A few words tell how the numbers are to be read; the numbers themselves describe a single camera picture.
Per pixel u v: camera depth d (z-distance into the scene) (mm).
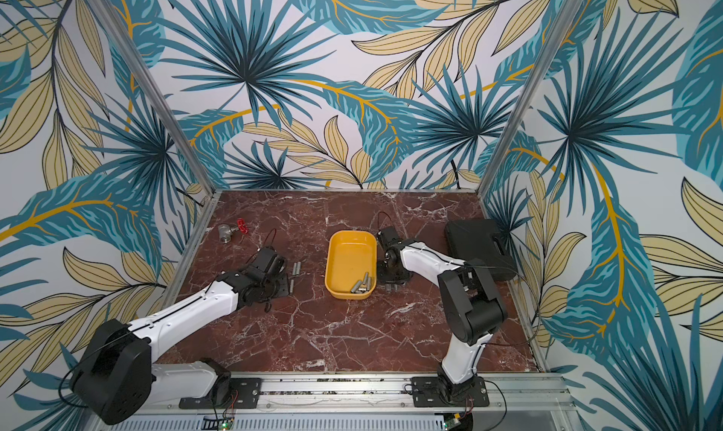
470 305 480
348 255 1023
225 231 1034
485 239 1003
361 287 924
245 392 736
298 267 949
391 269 786
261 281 641
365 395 748
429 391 735
